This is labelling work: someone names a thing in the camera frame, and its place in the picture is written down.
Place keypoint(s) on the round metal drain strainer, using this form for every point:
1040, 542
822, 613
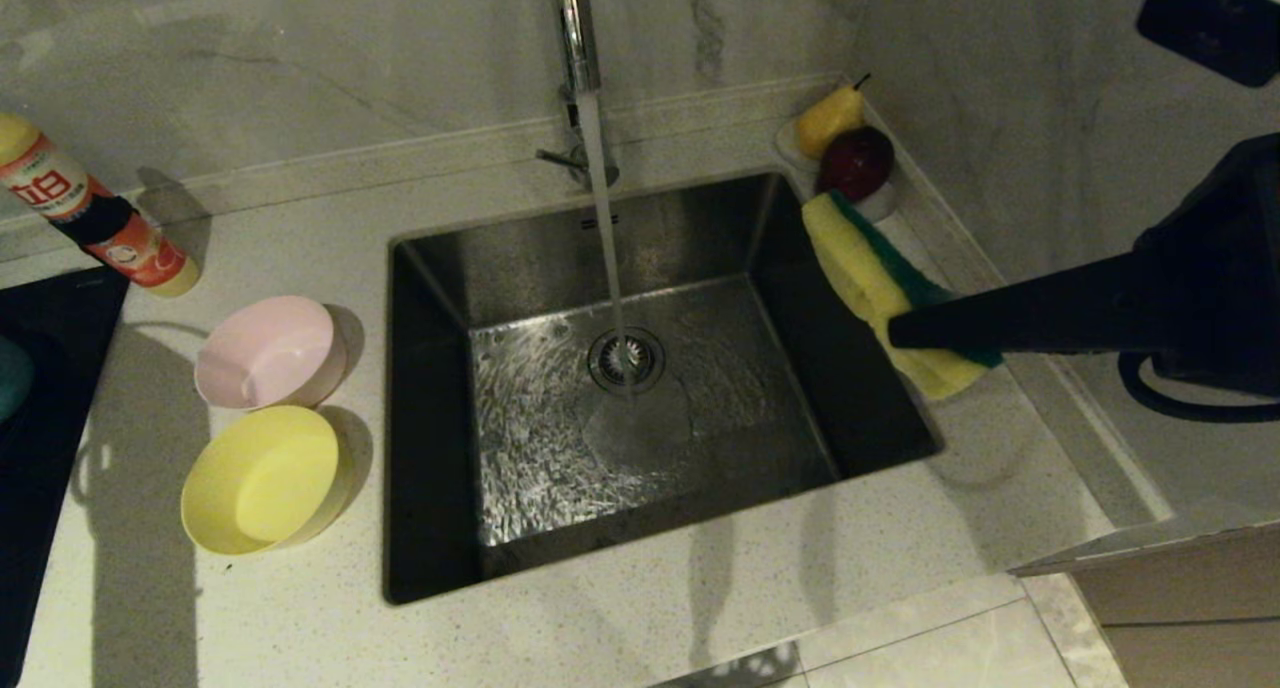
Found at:
647, 360

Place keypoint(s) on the light wood cabinet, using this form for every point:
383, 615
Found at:
1200, 613

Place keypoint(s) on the pink plastic bowl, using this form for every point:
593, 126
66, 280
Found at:
268, 353

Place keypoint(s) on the blue plastic bowl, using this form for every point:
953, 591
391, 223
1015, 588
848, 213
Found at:
12, 378

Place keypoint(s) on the orange yellow detergent bottle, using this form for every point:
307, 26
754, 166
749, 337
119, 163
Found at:
70, 193

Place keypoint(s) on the chrome faucet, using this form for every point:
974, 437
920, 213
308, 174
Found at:
578, 38

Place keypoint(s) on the black glass cooktop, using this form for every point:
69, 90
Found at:
50, 468

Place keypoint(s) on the dark red apple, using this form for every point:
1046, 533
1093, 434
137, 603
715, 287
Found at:
855, 163

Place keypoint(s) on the stainless steel sink basin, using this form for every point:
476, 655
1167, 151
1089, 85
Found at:
750, 438

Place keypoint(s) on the green and yellow sponge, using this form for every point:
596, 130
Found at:
860, 268

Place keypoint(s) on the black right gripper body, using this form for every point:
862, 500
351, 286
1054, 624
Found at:
1220, 278

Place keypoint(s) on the yellow pear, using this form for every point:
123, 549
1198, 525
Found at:
825, 126

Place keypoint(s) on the yellow plastic bowl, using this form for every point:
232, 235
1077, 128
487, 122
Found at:
258, 480

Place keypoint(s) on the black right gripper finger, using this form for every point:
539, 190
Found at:
1050, 323
1080, 283

